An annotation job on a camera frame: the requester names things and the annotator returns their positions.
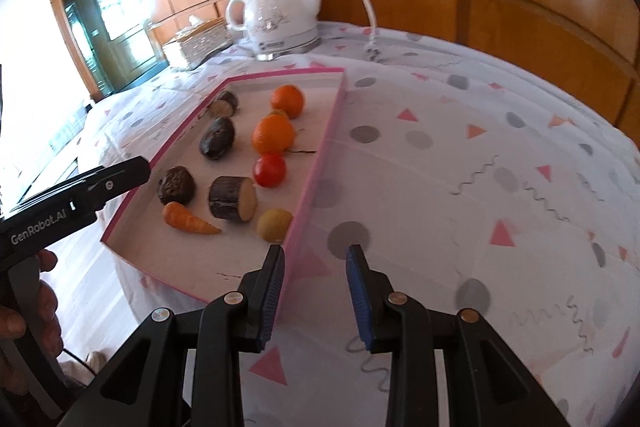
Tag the small carrot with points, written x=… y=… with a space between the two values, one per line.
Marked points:
x=187 y=217

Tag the small red tomato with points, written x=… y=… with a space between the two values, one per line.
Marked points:
x=269 y=170

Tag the person's left hand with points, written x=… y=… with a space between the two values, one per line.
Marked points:
x=50 y=317

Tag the pink shallow cardboard tray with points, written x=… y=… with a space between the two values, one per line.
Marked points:
x=235 y=257

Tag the orange with stem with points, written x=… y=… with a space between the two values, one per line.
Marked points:
x=272 y=134

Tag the silver kettle base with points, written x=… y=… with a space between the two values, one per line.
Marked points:
x=280 y=52

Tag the white floral ceramic kettle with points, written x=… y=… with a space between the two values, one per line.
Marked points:
x=275 y=12

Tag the cut eggplant piece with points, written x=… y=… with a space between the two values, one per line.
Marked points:
x=232 y=199
x=223 y=105

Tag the small yellow round fruit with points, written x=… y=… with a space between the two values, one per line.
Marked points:
x=274 y=224

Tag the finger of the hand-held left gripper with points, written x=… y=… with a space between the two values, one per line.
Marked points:
x=122 y=177

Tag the glass panel door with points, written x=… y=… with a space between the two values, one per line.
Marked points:
x=110 y=17

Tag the golden tissue box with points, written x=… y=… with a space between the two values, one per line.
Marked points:
x=197 y=44

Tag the white tissue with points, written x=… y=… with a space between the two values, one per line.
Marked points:
x=194 y=22

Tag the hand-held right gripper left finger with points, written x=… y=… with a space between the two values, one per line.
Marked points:
x=272 y=302

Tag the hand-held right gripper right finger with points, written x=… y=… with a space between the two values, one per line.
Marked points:
x=357 y=302

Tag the patterned white tablecloth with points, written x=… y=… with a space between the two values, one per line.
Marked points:
x=450 y=132

